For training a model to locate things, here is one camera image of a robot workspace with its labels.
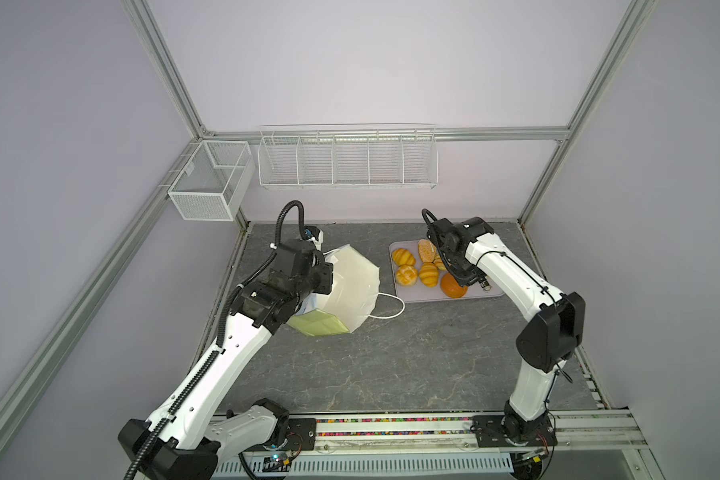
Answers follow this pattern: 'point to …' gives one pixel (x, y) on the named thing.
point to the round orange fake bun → (450, 286)
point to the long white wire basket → (349, 156)
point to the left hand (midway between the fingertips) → (325, 269)
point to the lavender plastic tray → (418, 293)
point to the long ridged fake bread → (439, 262)
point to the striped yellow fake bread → (429, 274)
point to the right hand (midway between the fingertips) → (482, 273)
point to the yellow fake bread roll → (403, 257)
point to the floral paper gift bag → (348, 304)
